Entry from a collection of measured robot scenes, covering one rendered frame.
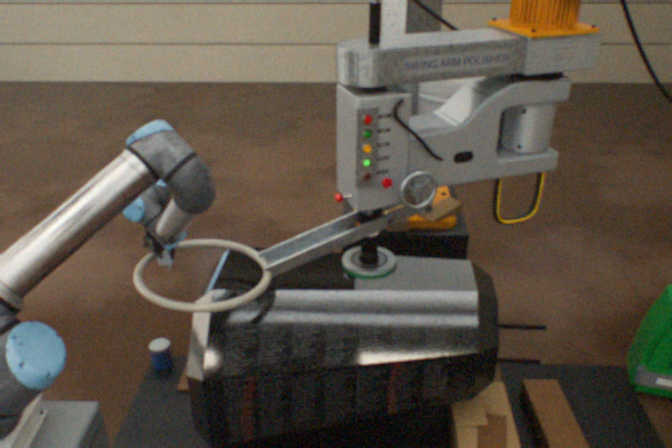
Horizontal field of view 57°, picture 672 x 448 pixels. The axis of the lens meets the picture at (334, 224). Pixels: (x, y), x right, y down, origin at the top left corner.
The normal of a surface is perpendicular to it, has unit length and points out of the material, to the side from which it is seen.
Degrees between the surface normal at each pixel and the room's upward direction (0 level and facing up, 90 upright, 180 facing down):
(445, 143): 90
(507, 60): 90
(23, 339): 51
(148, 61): 90
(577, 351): 0
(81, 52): 90
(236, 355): 45
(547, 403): 0
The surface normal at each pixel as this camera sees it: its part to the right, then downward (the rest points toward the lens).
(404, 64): 0.32, 0.43
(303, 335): -0.02, -0.30
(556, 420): 0.00, -0.89
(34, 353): 0.77, -0.55
